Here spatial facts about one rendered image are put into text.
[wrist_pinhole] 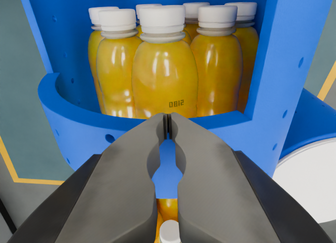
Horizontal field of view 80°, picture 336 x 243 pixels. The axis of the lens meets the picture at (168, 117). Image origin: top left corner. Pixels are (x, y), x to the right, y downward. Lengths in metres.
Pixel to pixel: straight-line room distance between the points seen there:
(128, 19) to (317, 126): 0.42
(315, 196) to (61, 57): 0.57
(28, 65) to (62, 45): 1.39
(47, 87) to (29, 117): 1.68
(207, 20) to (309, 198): 0.48
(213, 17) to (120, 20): 0.09
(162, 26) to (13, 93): 1.72
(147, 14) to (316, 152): 0.41
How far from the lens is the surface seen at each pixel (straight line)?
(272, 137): 0.18
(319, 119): 0.54
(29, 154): 2.18
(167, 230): 0.39
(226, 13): 0.22
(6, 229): 3.01
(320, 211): 0.65
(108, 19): 0.23
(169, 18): 0.18
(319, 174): 0.54
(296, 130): 0.51
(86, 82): 0.34
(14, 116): 1.97
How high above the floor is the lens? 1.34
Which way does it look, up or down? 59 degrees down
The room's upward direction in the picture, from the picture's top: 179 degrees counter-clockwise
